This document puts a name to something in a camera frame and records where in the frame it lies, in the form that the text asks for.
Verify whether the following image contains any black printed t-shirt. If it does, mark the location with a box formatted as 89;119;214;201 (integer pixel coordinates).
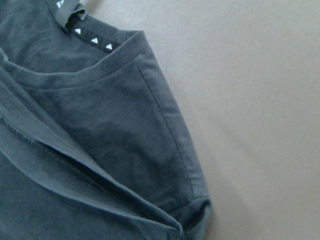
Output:
0;0;212;240

